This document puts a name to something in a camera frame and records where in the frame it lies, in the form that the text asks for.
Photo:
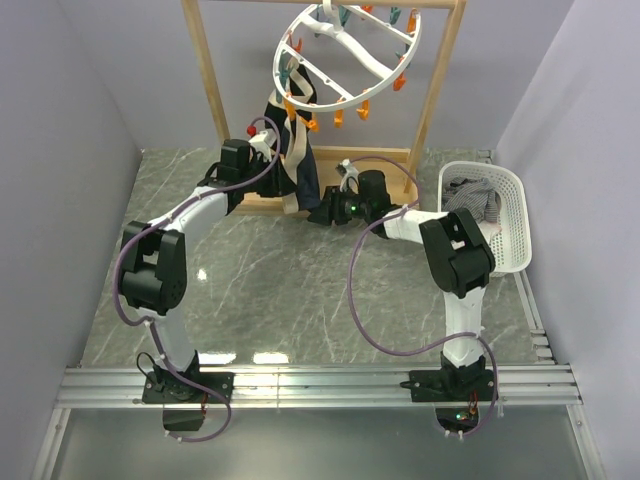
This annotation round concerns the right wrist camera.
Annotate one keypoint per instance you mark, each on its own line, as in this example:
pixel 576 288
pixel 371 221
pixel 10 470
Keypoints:
pixel 347 172

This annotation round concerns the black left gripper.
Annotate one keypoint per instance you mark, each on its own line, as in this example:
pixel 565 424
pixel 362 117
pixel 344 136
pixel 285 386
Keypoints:
pixel 281 184

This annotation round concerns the grey striped garment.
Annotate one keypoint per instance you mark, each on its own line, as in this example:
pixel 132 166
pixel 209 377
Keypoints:
pixel 478 196

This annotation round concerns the black hanging underwear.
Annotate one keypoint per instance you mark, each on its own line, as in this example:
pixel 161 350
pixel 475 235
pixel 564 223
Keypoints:
pixel 276 112

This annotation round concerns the navy blue underwear beige waistband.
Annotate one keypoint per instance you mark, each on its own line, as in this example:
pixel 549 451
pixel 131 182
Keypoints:
pixel 299 161

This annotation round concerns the white round clip hanger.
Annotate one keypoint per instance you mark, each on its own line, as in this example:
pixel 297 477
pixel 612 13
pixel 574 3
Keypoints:
pixel 339 64

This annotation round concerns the orange clip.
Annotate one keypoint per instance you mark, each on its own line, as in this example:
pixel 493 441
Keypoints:
pixel 364 110
pixel 310 124
pixel 338 119
pixel 399 82
pixel 290 110

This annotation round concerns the wooden hanger stand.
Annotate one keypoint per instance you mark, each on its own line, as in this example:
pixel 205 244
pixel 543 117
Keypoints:
pixel 323 19

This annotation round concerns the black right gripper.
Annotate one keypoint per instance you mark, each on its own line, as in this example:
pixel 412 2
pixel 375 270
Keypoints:
pixel 330 209

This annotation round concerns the white perforated laundry basket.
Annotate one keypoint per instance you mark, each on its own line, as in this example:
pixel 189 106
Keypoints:
pixel 509 238

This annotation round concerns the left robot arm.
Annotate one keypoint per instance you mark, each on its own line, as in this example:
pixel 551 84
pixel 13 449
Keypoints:
pixel 151 274

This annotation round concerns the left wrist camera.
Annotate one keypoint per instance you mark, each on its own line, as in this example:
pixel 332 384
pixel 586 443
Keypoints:
pixel 264 140

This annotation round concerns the aluminium mounting rail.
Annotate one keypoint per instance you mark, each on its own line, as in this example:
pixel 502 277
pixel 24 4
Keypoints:
pixel 326 422

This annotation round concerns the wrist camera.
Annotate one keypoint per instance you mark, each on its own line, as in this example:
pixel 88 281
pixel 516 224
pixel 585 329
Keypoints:
pixel 347 172
pixel 264 140

